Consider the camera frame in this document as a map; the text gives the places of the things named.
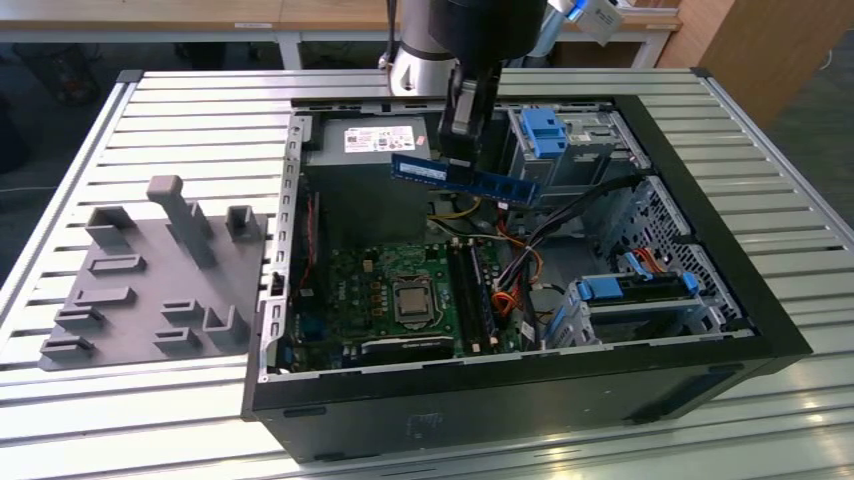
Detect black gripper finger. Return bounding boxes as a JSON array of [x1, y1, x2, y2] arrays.
[[469, 62, 503, 146], [437, 65, 477, 162]]

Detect blue RAM stick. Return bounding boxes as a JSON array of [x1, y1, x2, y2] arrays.
[[388, 152, 537, 207]]

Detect black RAM slot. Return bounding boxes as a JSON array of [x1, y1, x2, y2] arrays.
[[457, 239, 475, 355], [445, 239, 463, 357]]

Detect blue plastic drive latch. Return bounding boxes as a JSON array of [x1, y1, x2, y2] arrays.
[[521, 107, 568, 157]]

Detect grey power supply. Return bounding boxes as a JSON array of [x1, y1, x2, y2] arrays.
[[302, 117, 435, 241]]

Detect silver drive cage with latch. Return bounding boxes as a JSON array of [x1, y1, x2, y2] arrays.
[[503, 107, 653, 214]]

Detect green motherboard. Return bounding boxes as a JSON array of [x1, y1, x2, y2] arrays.
[[285, 238, 528, 374]]

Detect silver CPU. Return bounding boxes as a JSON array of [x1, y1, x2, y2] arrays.
[[396, 287, 435, 322]]

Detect hard disk in blue carrier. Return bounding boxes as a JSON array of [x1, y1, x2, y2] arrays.
[[576, 273, 699, 304]]

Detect metal socket cover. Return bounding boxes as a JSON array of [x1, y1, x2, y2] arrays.
[[389, 272, 443, 333]]

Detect wooden cabinet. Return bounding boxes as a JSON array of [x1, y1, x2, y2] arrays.
[[656, 0, 854, 131]]

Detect black graphics card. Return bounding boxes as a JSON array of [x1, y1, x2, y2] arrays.
[[357, 333, 456, 362]]

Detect silver disk bay cage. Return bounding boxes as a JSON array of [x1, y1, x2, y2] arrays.
[[543, 277, 732, 351]]

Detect black PC case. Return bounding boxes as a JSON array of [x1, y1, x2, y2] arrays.
[[238, 94, 814, 464]]

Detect grey parts rack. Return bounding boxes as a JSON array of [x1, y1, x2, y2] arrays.
[[38, 174, 278, 372]]

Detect yellow black power wires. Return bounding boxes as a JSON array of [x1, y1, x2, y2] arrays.
[[428, 196, 485, 222]]

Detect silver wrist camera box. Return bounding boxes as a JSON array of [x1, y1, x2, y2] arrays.
[[563, 0, 627, 47]]

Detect black wire bundle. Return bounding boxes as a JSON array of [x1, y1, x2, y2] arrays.
[[492, 172, 659, 296]]

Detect orange yellow red wires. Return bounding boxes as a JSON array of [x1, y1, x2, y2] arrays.
[[491, 234, 545, 321]]

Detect blue disk wire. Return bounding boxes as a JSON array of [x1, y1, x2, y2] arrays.
[[624, 252, 659, 279]]

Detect orange disk wire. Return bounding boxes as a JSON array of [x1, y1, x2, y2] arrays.
[[636, 247, 676, 275]]

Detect wooden desk white frame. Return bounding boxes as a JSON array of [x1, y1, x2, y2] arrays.
[[0, 0, 685, 71]]

